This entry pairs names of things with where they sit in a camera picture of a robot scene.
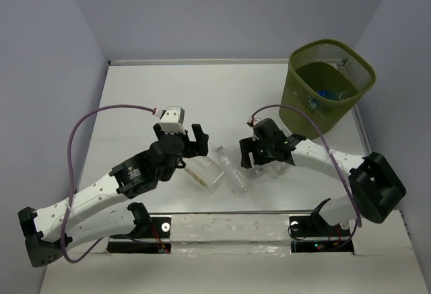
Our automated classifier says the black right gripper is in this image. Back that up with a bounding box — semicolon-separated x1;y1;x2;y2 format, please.
239;135;275;168

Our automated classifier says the blue label water bottle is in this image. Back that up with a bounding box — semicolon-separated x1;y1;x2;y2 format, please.
317;89;339;101

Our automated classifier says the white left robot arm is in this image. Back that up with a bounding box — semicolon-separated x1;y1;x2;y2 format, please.
18;123;209;268

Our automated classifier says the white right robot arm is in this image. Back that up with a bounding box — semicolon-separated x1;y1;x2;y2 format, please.
239;118;407;235

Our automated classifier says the clear bottle inside bin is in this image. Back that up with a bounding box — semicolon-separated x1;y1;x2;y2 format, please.
304;95;327;113

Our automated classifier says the green mesh waste bin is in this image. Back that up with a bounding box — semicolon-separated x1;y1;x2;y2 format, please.
279;39;376;139

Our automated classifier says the red cap clear bottle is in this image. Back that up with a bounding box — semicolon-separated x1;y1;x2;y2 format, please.
269;161;290;178

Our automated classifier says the clear jar silver lid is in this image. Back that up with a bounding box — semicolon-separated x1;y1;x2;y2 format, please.
248;166;269;180

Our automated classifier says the square clear plastic bottle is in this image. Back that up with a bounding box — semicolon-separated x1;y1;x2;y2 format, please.
184;156;224;194

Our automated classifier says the clear ribbed water bottle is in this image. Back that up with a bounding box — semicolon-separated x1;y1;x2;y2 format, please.
215;143;248;196

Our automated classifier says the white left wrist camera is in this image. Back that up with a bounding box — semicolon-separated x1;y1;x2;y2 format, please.
159;106;186;135

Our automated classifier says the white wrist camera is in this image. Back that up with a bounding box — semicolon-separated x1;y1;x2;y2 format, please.
159;106;186;135
247;117;262;140

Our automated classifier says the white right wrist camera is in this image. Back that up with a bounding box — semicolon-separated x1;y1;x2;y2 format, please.
247;117;262;140

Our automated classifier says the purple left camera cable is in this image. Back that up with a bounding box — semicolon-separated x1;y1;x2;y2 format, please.
60;104;162;264

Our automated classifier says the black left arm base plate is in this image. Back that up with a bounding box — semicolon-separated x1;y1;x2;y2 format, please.
106;215;172;254

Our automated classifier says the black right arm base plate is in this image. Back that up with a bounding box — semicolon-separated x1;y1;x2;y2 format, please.
288;215;354;254

